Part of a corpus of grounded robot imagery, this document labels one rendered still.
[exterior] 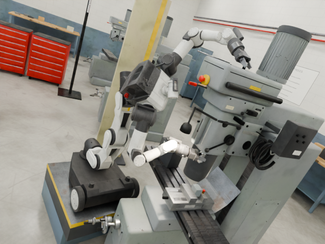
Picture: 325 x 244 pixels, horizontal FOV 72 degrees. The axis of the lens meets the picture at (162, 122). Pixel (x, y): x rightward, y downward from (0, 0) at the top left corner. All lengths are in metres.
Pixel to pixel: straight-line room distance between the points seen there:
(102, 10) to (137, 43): 7.30
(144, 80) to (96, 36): 8.84
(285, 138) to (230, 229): 0.90
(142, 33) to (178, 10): 8.18
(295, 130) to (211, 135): 0.46
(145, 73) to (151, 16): 1.59
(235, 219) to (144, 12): 2.37
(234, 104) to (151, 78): 0.54
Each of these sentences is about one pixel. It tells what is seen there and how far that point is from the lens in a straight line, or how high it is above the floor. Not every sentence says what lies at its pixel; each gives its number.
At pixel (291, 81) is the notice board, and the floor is 1.98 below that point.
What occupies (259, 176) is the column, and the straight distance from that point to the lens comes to 1.77.
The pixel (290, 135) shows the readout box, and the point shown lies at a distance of 1.45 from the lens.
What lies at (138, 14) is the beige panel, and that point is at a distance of 2.93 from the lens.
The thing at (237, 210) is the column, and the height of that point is 0.93.
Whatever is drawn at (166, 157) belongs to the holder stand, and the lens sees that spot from 1.99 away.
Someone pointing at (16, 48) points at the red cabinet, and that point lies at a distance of 5.89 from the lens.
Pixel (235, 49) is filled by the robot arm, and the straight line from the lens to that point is 1.54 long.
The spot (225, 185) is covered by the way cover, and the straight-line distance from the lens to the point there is 1.95.
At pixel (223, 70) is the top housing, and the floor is 1.85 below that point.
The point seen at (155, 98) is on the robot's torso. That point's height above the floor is 1.53.
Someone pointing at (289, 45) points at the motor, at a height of 2.11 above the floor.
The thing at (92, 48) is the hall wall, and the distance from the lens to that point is 10.28.
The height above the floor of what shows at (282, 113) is 1.71.
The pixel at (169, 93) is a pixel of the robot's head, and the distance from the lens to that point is 1.44.
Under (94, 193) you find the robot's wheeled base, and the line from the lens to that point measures 2.00.
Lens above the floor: 1.91
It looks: 20 degrees down
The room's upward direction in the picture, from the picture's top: 21 degrees clockwise
